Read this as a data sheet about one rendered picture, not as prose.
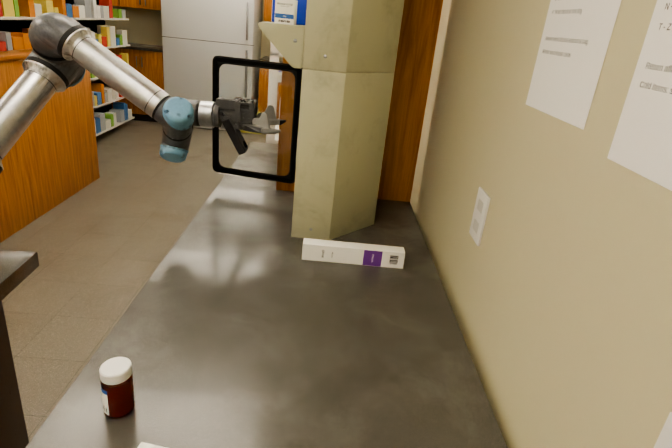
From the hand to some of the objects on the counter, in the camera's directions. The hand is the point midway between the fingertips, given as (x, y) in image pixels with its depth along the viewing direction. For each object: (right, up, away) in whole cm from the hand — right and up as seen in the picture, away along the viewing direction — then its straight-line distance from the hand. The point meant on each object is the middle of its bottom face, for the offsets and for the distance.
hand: (283, 128), depth 137 cm
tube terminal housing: (+15, -27, +10) cm, 33 cm away
